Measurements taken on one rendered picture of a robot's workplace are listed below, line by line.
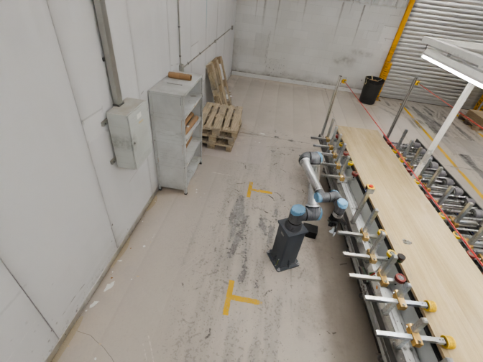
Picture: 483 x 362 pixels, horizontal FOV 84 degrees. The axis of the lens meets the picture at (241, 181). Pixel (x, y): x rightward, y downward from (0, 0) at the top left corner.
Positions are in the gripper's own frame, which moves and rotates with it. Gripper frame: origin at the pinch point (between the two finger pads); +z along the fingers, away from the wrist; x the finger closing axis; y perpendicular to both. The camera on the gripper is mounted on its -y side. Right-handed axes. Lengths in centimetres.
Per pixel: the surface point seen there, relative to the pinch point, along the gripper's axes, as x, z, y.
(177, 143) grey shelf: -116, 5, 191
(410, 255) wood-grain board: 9, 4, -71
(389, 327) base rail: 69, 24, -44
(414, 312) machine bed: 58, 16, -63
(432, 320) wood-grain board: 69, 4, -66
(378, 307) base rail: 54, 24, -39
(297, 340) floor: 62, 94, 12
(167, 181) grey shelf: -115, 74, 210
